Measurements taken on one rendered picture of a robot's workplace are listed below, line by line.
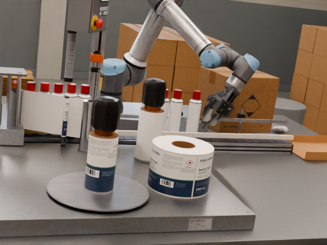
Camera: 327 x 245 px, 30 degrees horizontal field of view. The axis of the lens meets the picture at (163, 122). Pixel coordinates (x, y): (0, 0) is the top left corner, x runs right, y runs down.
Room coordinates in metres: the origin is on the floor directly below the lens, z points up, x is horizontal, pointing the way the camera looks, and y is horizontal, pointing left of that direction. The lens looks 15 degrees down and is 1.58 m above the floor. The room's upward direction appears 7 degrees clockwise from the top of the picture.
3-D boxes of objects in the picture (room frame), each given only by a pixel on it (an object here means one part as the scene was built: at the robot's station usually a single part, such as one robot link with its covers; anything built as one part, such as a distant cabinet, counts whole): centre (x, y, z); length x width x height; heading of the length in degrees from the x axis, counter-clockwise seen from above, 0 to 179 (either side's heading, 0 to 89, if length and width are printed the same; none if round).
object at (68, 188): (1.74, 0.17, 0.89); 0.31 x 0.31 x 0.01
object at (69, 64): (2.40, 0.40, 1.18); 0.04 x 0.04 x 0.21
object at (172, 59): (6.29, 0.03, 0.45); 1.20 x 0.83 x 0.89; 21
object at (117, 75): (2.72, 0.26, 1.06); 0.13 x 0.12 x 0.14; 150
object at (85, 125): (2.14, 0.28, 0.97); 0.05 x 0.05 x 0.19
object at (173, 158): (1.88, -0.07, 0.95); 0.20 x 0.20 x 0.14
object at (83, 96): (2.32, 0.32, 0.98); 0.05 x 0.05 x 0.20
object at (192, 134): (2.43, -0.07, 0.90); 1.07 x 0.01 x 0.02; 110
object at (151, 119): (2.13, 0.05, 1.03); 0.09 x 0.09 x 0.30
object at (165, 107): (2.43, 0.01, 0.98); 0.05 x 0.05 x 0.20
